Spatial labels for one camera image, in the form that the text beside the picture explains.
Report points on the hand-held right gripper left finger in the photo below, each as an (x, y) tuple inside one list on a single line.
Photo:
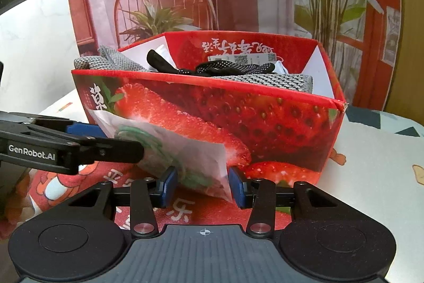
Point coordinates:
[(170, 184)]

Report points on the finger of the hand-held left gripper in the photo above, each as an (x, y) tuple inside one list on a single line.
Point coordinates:
[(116, 150), (82, 129)]

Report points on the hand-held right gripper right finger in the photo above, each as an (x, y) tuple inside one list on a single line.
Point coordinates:
[(237, 187)]

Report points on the clear pouch with green cloth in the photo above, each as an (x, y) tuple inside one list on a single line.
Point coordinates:
[(185, 153)]

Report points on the red strawberry print box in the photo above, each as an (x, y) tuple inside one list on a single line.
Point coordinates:
[(265, 124)]

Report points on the grey knit cloth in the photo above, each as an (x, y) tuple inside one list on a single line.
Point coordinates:
[(112, 62)]

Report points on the black dotted glove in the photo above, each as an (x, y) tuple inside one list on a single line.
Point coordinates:
[(232, 66)]

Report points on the white cloth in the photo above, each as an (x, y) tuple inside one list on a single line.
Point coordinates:
[(280, 66)]

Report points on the cartoon printed table mat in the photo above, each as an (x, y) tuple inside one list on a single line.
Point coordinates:
[(371, 170)]

